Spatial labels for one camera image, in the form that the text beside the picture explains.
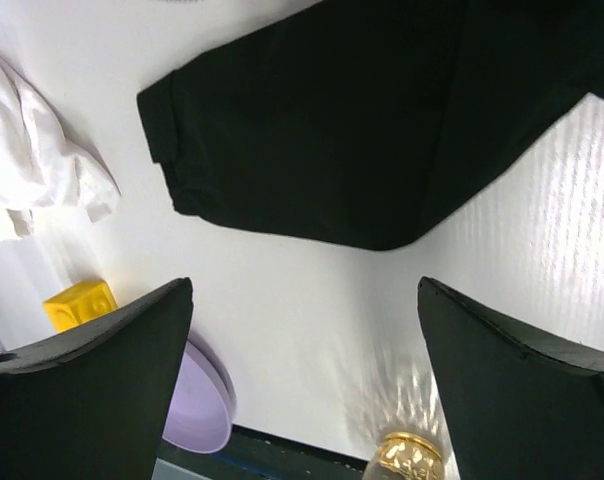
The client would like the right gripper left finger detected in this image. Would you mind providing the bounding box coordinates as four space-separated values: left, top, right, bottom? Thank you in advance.
0 278 193 479

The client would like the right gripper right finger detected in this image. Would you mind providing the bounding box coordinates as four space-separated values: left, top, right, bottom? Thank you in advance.
418 277 604 479

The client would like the white cloth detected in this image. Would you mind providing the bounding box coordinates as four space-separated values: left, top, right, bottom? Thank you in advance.
0 57 121 242

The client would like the black cloth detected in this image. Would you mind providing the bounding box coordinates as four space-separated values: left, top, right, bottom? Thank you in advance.
137 1 604 251

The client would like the yellow cube block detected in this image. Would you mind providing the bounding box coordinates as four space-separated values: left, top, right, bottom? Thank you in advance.
42 280 118 333

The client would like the lilac plastic plate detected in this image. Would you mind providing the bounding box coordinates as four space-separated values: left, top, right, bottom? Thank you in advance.
162 342 234 454

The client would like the amber transparent cup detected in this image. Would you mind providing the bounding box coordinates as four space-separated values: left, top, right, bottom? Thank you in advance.
362 432 445 480

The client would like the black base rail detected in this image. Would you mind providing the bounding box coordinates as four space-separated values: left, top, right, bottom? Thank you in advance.
158 426 367 479

